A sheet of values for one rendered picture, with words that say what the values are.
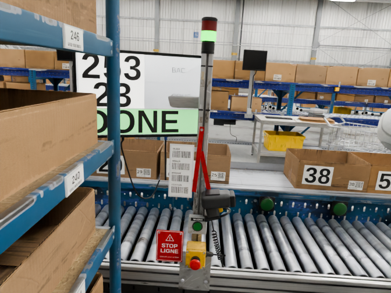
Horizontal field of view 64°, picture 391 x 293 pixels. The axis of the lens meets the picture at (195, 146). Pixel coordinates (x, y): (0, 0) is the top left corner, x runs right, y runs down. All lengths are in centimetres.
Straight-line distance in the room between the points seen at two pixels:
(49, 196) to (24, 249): 28
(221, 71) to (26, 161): 583
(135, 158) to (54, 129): 128
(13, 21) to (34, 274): 33
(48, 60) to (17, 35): 656
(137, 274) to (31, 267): 86
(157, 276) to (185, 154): 51
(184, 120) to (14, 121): 82
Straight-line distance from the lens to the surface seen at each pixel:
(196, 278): 130
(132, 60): 113
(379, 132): 110
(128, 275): 134
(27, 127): 44
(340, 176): 189
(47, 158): 49
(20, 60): 718
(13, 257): 68
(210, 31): 105
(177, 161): 110
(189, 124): 118
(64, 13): 53
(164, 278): 132
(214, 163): 172
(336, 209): 186
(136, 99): 113
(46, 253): 54
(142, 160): 175
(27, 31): 38
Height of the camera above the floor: 149
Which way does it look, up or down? 14 degrees down
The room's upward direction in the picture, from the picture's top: 3 degrees clockwise
